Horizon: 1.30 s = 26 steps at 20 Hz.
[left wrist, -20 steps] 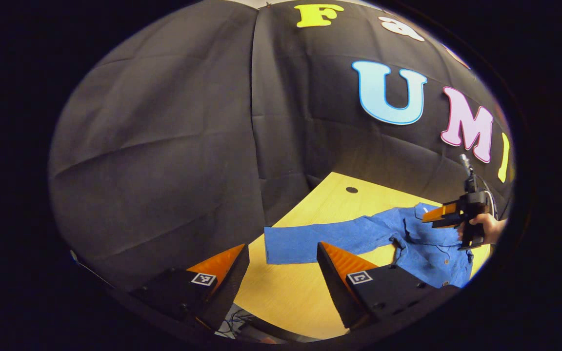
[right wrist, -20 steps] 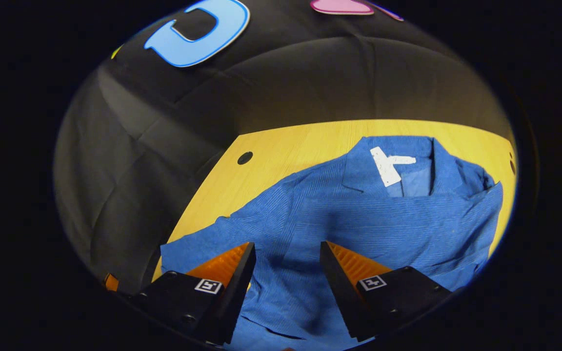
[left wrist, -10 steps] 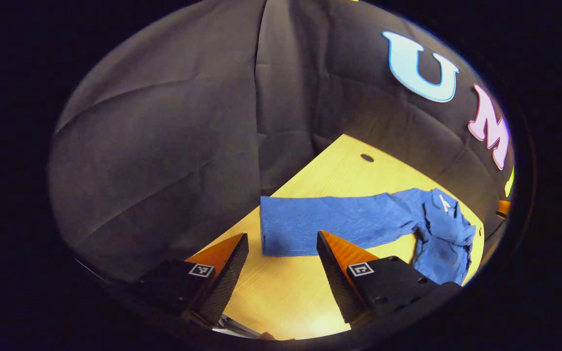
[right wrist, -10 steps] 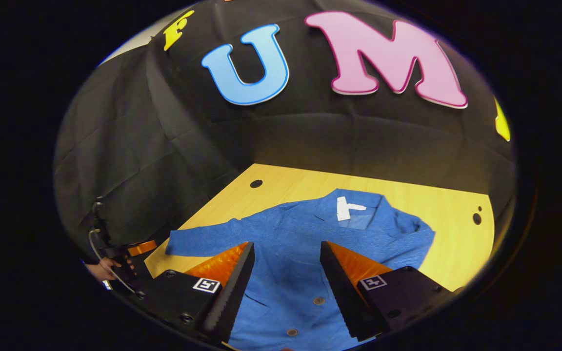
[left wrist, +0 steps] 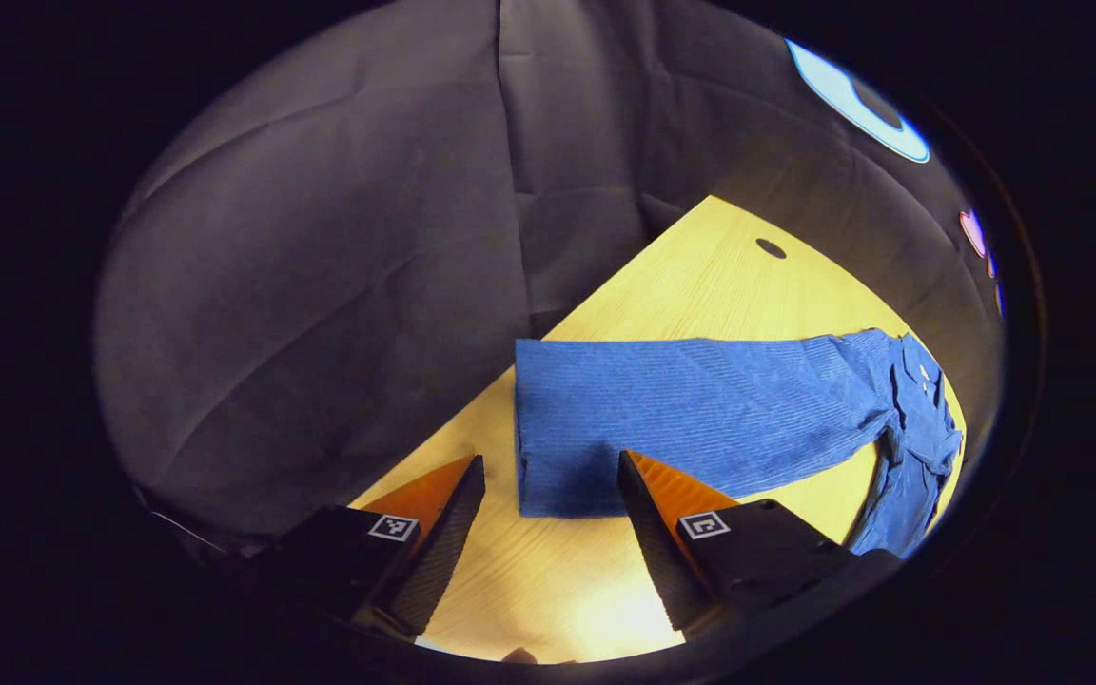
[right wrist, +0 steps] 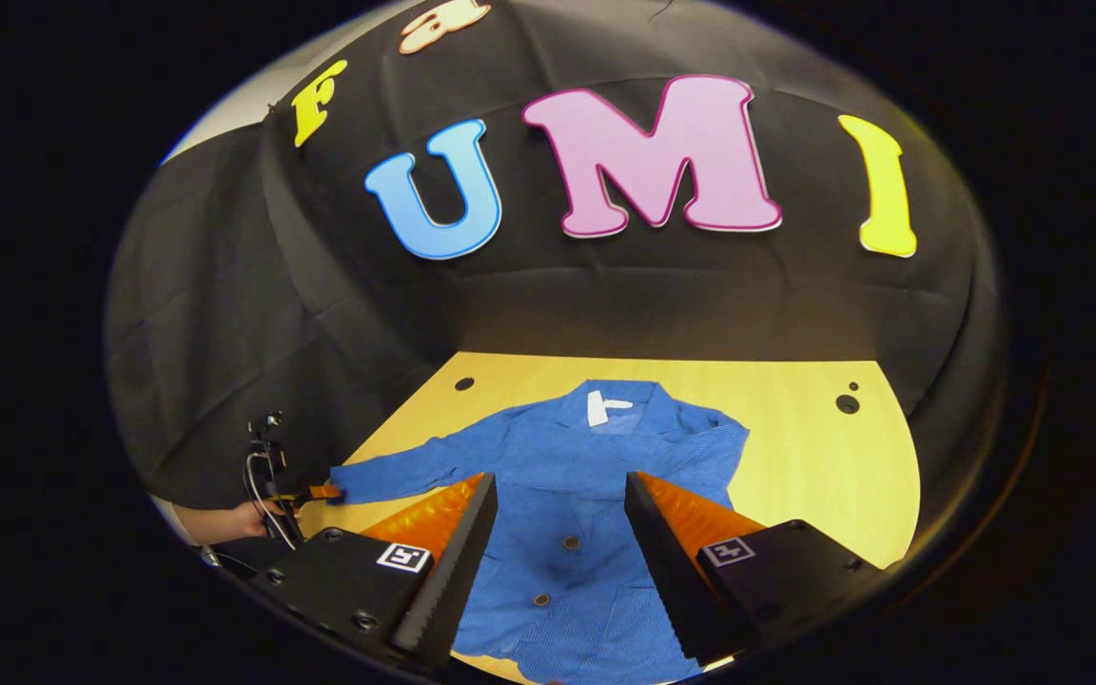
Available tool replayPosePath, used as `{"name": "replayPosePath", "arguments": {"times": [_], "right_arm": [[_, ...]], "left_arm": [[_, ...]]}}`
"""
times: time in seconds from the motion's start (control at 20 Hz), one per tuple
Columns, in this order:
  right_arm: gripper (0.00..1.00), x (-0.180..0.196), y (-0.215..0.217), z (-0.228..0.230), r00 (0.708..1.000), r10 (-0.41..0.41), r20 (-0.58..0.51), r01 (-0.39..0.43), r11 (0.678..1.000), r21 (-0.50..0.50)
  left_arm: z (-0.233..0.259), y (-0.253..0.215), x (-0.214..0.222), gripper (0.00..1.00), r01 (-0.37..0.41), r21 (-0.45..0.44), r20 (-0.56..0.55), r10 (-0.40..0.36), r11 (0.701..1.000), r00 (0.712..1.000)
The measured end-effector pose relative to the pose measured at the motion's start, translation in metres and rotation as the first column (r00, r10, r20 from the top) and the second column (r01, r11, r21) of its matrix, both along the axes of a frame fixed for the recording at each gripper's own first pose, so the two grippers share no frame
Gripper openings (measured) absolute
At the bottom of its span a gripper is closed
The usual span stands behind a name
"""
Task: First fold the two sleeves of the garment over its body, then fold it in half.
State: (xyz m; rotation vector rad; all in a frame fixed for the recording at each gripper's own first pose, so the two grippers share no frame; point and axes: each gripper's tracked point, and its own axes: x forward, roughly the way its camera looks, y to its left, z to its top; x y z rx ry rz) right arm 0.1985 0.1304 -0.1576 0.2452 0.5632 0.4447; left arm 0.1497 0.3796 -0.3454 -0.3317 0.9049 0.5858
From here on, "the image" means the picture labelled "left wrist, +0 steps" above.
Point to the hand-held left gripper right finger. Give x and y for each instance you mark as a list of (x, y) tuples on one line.
[(657, 552)]

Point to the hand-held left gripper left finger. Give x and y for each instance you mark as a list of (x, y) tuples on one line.
[(443, 552)]

